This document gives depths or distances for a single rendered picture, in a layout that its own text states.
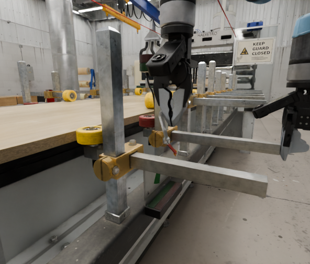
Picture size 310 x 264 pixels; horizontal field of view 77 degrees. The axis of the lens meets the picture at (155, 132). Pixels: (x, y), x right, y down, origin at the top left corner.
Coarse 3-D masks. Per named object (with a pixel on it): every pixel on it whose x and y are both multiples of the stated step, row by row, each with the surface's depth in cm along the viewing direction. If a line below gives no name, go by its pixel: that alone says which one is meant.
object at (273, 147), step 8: (144, 128) 73; (144, 136) 73; (176, 136) 67; (184, 136) 66; (192, 136) 65; (200, 136) 63; (208, 136) 62; (216, 136) 62; (224, 136) 62; (200, 144) 64; (208, 144) 63; (216, 144) 61; (224, 144) 60; (232, 144) 59; (240, 144) 58; (248, 144) 57; (256, 144) 56; (264, 144) 55; (272, 144) 54; (264, 152) 56; (272, 152) 55
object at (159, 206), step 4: (176, 184) 64; (180, 184) 64; (172, 188) 62; (176, 188) 62; (168, 192) 60; (172, 192) 60; (164, 196) 57; (168, 196) 57; (164, 200) 56; (160, 204) 54; (164, 204) 54; (156, 208) 52; (160, 208) 52
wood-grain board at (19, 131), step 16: (128, 96) 194; (144, 96) 194; (0, 112) 86; (16, 112) 86; (32, 112) 86; (48, 112) 86; (64, 112) 86; (80, 112) 86; (96, 112) 86; (128, 112) 86; (144, 112) 86; (0, 128) 55; (16, 128) 55; (32, 128) 55; (48, 128) 55; (64, 128) 55; (0, 144) 41; (16, 144) 41; (32, 144) 43; (48, 144) 46; (0, 160) 37
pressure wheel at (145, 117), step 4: (140, 116) 71; (144, 116) 73; (148, 116) 72; (152, 116) 73; (140, 120) 70; (144, 120) 69; (148, 120) 68; (152, 120) 69; (140, 124) 70; (144, 124) 69; (148, 124) 69; (152, 124) 69; (148, 128) 72; (152, 128) 72; (148, 140) 74; (148, 144) 74
